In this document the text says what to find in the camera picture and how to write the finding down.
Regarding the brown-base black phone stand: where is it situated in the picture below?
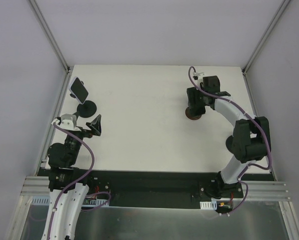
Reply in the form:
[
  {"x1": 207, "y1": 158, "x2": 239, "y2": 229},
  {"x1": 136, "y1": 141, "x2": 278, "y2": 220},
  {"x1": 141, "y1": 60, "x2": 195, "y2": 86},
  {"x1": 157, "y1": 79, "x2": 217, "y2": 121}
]
[{"x1": 185, "y1": 107, "x2": 202, "y2": 121}]

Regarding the black round-base phone stand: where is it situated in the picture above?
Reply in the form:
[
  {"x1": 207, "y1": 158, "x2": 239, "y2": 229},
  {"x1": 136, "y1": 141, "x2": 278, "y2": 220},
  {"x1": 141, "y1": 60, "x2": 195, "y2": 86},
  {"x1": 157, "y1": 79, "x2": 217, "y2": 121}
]
[{"x1": 70, "y1": 93, "x2": 97, "y2": 118}]

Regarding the lavender case smartphone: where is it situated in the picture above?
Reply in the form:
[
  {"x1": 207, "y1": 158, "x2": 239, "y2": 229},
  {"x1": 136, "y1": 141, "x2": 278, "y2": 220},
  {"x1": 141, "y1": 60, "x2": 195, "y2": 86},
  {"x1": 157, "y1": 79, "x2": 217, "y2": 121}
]
[{"x1": 68, "y1": 77, "x2": 89, "y2": 104}]

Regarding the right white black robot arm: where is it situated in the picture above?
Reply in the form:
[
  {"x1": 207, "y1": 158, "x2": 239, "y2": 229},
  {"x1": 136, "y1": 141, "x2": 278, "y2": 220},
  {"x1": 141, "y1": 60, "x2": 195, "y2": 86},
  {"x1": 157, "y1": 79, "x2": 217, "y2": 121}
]
[{"x1": 185, "y1": 71, "x2": 271, "y2": 199}]

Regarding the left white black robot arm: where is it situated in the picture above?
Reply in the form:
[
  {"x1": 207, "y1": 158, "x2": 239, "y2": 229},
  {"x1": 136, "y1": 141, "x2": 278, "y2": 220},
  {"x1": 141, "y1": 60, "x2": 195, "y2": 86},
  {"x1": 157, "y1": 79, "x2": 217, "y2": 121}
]
[{"x1": 41, "y1": 112, "x2": 102, "y2": 240}]

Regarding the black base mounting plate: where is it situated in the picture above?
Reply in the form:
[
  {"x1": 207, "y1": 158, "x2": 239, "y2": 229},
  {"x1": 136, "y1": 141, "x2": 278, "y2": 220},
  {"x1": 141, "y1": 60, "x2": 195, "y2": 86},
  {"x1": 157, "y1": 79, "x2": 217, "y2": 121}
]
[{"x1": 35, "y1": 168, "x2": 249, "y2": 210}]

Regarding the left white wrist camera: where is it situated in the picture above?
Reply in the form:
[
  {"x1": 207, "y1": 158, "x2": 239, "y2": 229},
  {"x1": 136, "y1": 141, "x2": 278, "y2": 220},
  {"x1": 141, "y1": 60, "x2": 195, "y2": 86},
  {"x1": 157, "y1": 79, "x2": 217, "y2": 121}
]
[{"x1": 51, "y1": 113, "x2": 81, "y2": 131}]

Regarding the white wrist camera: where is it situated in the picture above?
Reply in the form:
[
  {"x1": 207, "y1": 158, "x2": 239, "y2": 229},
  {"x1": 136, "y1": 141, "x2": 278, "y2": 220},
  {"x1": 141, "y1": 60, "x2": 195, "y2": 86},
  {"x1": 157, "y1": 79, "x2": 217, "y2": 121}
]
[
  {"x1": 192, "y1": 71, "x2": 205, "y2": 87},
  {"x1": 51, "y1": 113, "x2": 81, "y2": 131}
]

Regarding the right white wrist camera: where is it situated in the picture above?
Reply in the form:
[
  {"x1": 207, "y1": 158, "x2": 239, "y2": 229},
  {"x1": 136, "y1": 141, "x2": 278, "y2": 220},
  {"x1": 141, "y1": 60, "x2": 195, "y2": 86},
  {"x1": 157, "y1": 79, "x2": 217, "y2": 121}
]
[{"x1": 192, "y1": 71, "x2": 205, "y2": 87}]

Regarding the front aluminium frame rail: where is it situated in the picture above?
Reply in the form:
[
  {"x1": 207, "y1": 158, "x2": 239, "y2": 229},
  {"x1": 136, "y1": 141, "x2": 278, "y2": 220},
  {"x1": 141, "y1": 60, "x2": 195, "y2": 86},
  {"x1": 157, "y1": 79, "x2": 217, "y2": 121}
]
[{"x1": 20, "y1": 176, "x2": 292, "y2": 202}]

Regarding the left white cable duct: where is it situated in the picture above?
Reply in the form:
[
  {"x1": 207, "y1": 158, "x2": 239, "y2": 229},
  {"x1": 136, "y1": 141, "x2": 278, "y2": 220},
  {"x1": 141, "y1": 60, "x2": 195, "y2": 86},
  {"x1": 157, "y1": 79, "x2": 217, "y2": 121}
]
[{"x1": 31, "y1": 196, "x2": 110, "y2": 208}]

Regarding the white cable duct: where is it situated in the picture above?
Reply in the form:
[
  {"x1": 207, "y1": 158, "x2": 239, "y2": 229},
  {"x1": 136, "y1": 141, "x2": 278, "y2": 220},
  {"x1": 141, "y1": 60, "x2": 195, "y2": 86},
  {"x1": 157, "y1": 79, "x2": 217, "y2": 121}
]
[
  {"x1": 199, "y1": 200, "x2": 218, "y2": 211},
  {"x1": 31, "y1": 196, "x2": 110, "y2": 208}
]

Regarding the left aluminium frame post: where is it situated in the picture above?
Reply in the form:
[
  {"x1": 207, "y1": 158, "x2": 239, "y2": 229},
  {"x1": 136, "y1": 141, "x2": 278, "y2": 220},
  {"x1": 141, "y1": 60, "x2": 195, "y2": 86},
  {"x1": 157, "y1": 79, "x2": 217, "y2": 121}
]
[{"x1": 26, "y1": 0, "x2": 71, "y2": 73}]

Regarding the aluminium frame post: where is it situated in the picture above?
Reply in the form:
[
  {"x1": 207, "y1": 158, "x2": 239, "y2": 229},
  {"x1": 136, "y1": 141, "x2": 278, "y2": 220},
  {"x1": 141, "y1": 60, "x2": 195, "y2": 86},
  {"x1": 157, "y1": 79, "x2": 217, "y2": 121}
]
[
  {"x1": 242, "y1": 0, "x2": 293, "y2": 76},
  {"x1": 26, "y1": 0, "x2": 71, "y2": 73}
]

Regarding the right white cable duct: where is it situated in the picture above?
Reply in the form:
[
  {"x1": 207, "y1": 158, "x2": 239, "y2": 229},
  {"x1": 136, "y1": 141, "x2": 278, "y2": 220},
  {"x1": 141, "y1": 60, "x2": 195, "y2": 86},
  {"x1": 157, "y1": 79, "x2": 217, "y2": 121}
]
[{"x1": 199, "y1": 200, "x2": 218, "y2": 211}]

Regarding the right aluminium frame post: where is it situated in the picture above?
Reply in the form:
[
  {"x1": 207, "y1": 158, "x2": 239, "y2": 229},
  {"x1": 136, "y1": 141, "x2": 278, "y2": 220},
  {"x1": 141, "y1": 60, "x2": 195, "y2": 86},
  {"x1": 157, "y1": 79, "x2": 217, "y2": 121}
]
[{"x1": 242, "y1": 0, "x2": 293, "y2": 76}]

